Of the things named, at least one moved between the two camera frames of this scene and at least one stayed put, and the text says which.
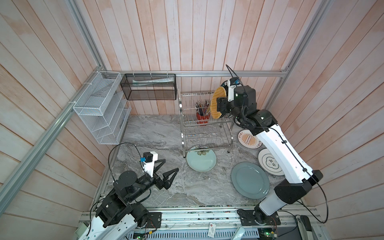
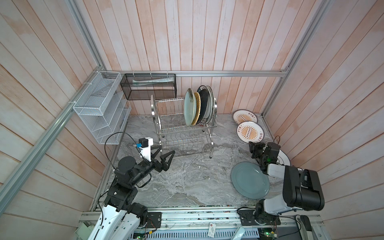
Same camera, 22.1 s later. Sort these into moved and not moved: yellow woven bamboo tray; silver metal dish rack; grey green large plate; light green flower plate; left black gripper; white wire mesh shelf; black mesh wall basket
Moved: silver metal dish rack; light green flower plate; yellow woven bamboo tray; left black gripper
Not moved: black mesh wall basket; white wire mesh shelf; grey green large plate
